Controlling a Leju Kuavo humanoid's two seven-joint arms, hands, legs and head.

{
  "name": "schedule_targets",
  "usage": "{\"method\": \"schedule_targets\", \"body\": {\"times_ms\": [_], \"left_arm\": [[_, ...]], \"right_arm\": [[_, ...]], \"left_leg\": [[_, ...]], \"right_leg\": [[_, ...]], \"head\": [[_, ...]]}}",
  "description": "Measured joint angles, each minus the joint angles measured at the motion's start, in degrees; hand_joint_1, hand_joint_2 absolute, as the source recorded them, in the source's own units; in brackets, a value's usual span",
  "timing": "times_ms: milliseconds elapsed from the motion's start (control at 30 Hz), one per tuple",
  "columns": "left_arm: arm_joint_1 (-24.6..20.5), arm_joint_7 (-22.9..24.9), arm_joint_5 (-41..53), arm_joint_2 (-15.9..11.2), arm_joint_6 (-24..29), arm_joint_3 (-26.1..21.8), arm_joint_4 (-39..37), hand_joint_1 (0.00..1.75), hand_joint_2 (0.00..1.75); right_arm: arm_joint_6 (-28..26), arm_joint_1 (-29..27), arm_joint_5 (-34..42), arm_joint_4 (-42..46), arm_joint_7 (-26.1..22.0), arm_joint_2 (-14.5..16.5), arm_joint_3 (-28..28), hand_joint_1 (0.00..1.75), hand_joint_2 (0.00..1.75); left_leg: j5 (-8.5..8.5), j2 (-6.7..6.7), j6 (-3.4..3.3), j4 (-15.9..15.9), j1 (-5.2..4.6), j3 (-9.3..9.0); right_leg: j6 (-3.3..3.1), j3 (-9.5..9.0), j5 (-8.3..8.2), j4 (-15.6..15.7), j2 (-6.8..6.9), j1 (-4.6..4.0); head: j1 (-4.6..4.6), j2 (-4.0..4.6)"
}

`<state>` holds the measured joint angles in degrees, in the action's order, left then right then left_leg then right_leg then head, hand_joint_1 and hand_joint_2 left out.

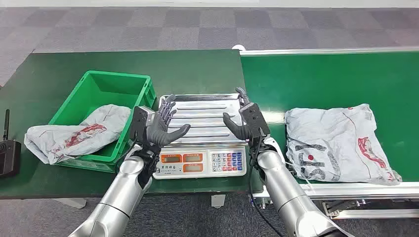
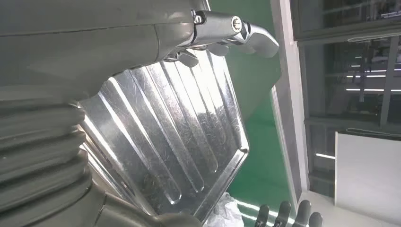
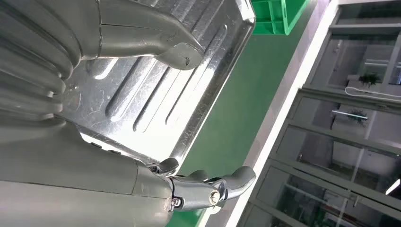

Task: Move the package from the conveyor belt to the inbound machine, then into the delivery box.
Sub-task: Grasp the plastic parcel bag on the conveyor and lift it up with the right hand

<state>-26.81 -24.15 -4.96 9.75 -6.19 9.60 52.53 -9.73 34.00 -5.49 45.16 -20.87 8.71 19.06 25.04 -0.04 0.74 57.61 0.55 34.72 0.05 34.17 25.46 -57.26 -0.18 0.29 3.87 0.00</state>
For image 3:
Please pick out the steel ribbed weighing tray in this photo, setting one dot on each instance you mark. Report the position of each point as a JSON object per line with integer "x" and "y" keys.
{"x": 150, "y": 103}

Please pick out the green plastic crate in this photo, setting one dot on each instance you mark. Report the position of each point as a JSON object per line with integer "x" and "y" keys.
{"x": 275, "y": 15}

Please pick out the small potted plant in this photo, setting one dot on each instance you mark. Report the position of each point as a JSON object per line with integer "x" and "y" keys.
{"x": 369, "y": 79}
{"x": 357, "y": 115}

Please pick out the glass partition with grey frame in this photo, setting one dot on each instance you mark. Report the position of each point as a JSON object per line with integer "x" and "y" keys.
{"x": 329, "y": 150}

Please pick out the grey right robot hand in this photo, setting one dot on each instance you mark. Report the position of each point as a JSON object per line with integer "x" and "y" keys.
{"x": 78, "y": 188}

